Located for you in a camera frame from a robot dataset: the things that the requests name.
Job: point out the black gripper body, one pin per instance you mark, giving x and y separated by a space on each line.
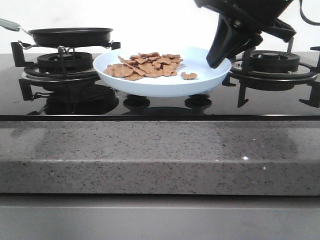
253 15

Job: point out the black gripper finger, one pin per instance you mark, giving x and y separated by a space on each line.
244 45
225 41

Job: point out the brown meat slices pile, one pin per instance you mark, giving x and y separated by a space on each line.
145 65

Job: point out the light blue plate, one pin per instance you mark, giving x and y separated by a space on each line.
194 76

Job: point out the black frying pan green handle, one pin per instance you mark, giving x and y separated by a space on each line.
70 37

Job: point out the right black burner grate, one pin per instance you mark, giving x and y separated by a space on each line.
275 71

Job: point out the black burner grate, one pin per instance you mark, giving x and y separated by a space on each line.
275 71
65 67

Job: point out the silver right stove knob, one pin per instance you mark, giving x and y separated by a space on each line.
208 92

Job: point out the black glass gas hob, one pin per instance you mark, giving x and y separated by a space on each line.
103 104

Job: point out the left black burner grate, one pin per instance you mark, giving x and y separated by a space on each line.
65 67

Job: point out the grey cabinet drawer front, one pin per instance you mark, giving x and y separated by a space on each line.
155 217

